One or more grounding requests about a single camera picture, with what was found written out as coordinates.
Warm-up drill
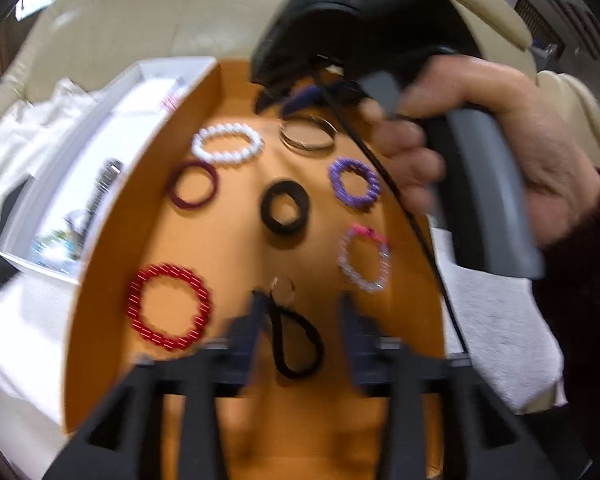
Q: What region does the silver bangle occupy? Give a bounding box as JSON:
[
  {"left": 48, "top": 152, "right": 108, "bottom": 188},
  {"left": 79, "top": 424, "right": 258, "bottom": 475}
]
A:
[{"left": 279, "top": 115, "right": 337, "bottom": 153}]

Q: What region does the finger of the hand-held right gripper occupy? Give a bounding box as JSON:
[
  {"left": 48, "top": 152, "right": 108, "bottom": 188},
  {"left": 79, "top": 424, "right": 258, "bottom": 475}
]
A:
[{"left": 280, "top": 85, "right": 331, "bottom": 116}]

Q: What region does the dark red hair tie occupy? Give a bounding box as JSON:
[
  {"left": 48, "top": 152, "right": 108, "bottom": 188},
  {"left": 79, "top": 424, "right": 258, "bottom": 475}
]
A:
[{"left": 169, "top": 160, "right": 219, "bottom": 209}]

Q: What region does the white box lid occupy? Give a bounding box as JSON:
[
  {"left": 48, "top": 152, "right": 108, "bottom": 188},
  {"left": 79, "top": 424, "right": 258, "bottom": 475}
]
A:
[{"left": 0, "top": 59, "right": 218, "bottom": 281}]

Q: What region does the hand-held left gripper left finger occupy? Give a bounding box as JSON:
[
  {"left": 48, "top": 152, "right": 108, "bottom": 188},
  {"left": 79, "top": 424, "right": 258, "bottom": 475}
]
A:
[{"left": 45, "top": 290, "right": 271, "bottom": 480}]

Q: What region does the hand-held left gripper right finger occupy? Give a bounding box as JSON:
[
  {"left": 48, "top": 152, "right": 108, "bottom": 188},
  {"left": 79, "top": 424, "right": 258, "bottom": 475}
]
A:
[{"left": 340, "top": 292, "right": 571, "bottom": 480}]

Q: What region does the purple bead bracelet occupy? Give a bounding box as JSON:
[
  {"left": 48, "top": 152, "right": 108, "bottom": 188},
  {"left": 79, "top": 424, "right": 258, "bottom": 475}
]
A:
[{"left": 328, "top": 157, "right": 382, "bottom": 209}]

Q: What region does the wooden lattice panel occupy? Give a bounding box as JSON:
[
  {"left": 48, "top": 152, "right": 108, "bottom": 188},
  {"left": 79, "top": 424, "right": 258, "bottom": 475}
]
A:
[{"left": 516, "top": 0, "right": 567, "bottom": 61}]

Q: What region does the silver metal clip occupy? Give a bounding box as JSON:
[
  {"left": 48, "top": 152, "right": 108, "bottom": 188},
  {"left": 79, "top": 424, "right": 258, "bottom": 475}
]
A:
[{"left": 82, "top": 157, "right": 126, "bottom": 231}]

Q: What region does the white blanket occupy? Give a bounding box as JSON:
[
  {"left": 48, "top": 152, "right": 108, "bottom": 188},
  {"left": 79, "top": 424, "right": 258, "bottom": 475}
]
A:
[{"left": 0, "top": 77, "right": 566, "bottom": 461}]

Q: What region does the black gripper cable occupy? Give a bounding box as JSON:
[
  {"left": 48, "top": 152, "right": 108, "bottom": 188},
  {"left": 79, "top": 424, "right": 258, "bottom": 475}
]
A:
[{"left": 307, "top": 55, "right": 473, "bottom": 361}]

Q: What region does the black hair tie with ring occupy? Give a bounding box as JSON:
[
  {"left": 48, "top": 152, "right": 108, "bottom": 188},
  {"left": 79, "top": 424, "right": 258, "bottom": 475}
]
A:
[{"left": 252, "top": 277, "right": 326, "bottom": 380}]

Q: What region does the clear bead accessory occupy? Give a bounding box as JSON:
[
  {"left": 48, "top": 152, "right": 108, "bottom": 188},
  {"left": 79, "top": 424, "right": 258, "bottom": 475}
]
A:
[{"left": 32, "top": 227, "right": 83, "bottom": 263}]

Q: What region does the person's right forearm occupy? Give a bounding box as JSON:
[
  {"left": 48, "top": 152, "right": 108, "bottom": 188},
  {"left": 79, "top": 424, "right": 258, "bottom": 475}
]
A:
[{"left": 530, "top": 165, "right": 600, "bottom": 480}]

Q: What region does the cream leather armchair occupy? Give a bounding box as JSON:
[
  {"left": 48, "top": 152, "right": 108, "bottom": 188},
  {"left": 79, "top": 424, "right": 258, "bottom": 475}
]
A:
[{"left": 535, "top": 70, "right": 600, "bottom": 161}]

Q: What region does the clear bead bracelet pink charm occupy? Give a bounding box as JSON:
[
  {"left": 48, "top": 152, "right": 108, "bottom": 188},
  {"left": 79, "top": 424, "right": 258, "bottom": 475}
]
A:
[{"left": 337, "top": 225, "right": 393, "bottom": 293}]

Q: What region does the person's right hand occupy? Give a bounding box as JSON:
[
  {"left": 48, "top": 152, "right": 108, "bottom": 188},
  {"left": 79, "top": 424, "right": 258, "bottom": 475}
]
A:
[{"left": 360, "top": 55, "right": 600, "bottom": 248}]

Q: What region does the white bead bracelet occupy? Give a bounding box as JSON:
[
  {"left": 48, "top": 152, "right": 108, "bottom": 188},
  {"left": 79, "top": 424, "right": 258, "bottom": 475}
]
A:
[{"left": 191, "top": 123, "right": 265, "bottom": 166}]

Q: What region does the cream leather sofa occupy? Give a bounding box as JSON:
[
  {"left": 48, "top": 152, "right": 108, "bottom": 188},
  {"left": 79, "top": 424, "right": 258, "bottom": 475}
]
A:
[{"left": 0, "top": 0, "right": 536, "bottom": 126}]

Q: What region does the dark brown scrunchie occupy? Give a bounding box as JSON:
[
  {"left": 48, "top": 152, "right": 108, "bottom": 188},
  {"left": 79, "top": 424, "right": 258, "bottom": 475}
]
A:
[{"left": 260, "top": 180, "right": 307, "bottom": 236}]

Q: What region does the orange cardboard box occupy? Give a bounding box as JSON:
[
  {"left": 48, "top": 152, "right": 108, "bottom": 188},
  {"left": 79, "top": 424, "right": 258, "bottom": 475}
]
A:
[{"left": 62, "top": 57, "right": 448, "bottom": 480}]

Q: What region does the red bead bracelet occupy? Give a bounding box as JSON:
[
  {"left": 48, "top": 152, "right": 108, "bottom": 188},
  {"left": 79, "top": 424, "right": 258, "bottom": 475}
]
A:
[{"left": 127, "top": 262, "right": 213, "bottom": 352}]

